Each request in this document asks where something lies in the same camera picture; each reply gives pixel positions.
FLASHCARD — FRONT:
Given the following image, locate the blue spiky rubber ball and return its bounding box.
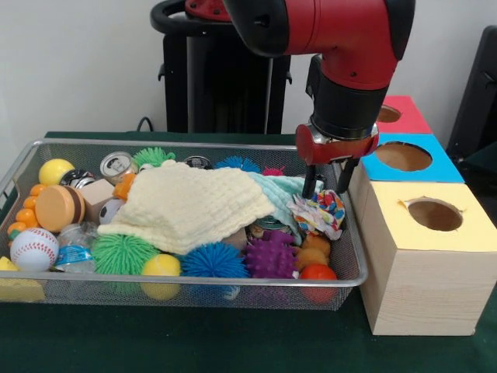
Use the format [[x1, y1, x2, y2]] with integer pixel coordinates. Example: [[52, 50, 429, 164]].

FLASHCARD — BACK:
[[179, 242, 252, 279]]

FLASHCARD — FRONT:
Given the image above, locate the brown plush croissant toy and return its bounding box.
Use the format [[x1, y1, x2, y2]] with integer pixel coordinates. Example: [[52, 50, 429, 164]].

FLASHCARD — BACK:
[[294, 235, 332, 271]]

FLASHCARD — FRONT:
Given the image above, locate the green cloth side table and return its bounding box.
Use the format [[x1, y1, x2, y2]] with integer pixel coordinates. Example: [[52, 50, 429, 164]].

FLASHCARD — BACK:
[[461, 140, 497, 187]]

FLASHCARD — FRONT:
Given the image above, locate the black chair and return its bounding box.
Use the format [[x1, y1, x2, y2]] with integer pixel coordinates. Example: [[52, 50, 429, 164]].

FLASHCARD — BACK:
[[446, 25, 497, 156]]

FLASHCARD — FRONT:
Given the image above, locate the colourful patterned cloth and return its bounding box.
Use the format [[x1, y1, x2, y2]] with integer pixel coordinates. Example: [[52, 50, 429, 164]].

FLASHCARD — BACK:
[[287, 189, 346, 240]]

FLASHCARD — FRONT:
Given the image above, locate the silver mesh bin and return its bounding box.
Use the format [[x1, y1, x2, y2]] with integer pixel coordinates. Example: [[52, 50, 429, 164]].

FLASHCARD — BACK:
[[0, 138, 370, 312]]

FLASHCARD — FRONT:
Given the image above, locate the light blue waffle cloth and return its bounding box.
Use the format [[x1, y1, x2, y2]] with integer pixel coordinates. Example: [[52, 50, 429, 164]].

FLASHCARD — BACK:
[[248, 173, 325, 236]]

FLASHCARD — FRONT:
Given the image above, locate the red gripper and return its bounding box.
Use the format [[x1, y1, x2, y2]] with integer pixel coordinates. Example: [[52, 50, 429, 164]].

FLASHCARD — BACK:
[[295, 123, 380, 199]]

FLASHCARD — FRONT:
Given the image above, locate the wooden box with three holes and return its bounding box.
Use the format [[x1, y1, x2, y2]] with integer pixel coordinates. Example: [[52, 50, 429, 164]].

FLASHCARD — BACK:
[[341, 95, 497, 337]]

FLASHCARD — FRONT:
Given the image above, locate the plain wooden cube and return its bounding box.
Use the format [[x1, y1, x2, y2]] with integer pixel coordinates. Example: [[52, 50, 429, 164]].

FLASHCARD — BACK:
[[79, 179, 116, 225]]

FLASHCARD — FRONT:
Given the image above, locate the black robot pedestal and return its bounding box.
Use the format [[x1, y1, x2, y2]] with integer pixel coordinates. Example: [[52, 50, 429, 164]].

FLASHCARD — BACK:
[[150, 0, 292, 135]]

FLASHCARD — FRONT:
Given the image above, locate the purple spiky monster ball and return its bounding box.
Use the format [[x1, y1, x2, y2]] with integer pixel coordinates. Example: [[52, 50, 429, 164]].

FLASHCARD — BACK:
[[245, 231, 298, 279]]

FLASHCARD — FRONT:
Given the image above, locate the green spiky rubber ball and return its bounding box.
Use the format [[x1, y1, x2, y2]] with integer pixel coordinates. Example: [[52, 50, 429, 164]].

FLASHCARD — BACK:
[[92, 234, 162, 275]]

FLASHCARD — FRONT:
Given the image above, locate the cream waffle cloth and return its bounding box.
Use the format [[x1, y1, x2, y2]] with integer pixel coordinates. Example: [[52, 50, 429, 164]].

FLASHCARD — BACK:
[[96, 159, 276, 256]]

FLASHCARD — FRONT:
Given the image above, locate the dark green table cloth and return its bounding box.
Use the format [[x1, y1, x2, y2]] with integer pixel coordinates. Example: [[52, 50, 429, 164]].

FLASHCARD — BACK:
[[0, 131, 497, 373]]

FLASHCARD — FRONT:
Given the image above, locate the orange ball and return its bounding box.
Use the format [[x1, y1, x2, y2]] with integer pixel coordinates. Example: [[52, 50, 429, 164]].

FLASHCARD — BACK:
[[299, 263, 338, 304]]

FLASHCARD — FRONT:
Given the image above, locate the white baseball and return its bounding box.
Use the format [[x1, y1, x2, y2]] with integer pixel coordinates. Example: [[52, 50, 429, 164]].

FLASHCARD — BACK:
[[9, 227, 61, 272]]

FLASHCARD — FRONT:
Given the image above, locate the round wooden burger toy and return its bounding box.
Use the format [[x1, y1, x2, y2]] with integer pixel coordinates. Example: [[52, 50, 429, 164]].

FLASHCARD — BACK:
[[34, 185, 86, 233]]

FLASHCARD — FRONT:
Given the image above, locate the yellow ball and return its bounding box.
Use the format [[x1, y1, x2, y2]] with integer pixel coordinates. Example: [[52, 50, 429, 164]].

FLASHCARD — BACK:
[[140, 254, 182, 301]]

